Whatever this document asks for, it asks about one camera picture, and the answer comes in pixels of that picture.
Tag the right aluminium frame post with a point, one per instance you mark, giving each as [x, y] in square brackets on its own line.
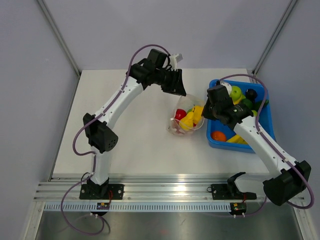
[284, 19]

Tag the dark purple mangosteen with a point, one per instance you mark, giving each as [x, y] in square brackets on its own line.
[251, 94]

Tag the right small circuit board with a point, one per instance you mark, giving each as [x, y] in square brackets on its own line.
[238, 208]

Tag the red apple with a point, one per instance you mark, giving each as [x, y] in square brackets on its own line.
[180, 114]

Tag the yellow banana bunch front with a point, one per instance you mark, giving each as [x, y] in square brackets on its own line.
[236, 139]

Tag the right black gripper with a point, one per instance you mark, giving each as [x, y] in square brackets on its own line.
[205, 113]

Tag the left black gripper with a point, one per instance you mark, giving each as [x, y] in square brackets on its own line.
[176, 86]

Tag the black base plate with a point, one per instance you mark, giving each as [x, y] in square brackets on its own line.
[228, 191]
[117, 191]

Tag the left aluminium frame post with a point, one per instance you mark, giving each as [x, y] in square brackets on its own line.
[49, 18]

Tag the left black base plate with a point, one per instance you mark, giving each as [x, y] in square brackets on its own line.
[117, 191]

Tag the blue plastic bin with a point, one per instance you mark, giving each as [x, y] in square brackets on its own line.
[265, 119]

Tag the orange persimmon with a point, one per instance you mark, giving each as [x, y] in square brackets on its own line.
[218, 136]

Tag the aluminium rail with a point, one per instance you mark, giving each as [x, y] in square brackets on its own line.
[139, 188]

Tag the dark green avocado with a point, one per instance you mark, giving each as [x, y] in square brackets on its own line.
[248, 103]

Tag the light green lime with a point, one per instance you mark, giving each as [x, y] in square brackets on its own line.
[255, 113]

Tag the small circuit board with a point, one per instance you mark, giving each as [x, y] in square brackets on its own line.
[238, 208]
[103, 206]

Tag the left small circuit board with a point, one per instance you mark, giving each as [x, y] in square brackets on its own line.
[103, 206]

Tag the aluminium frame post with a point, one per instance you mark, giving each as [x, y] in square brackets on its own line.
[49, 18]
[284, 19]

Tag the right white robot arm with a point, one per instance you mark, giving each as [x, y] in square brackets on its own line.
[286, 177]

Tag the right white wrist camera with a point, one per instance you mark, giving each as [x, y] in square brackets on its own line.
[228, 87]

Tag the white slotted cable duct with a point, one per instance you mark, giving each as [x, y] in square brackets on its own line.
[148, 207]

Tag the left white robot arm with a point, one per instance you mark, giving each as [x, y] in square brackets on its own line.
[99, 126]

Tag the clear zip top bag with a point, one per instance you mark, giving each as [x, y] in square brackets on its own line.
[186, 103]

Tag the yellow bell pepper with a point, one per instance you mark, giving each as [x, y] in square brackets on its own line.
[197, 114]

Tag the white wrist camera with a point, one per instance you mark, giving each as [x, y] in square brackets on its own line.
[228, 87]
[174, 59]

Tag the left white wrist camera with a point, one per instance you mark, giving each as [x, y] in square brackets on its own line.
[174, 59]

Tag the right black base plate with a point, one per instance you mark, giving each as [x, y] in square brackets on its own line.
[228, 191]

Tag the green apple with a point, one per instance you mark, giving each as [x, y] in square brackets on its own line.
[236, 93]

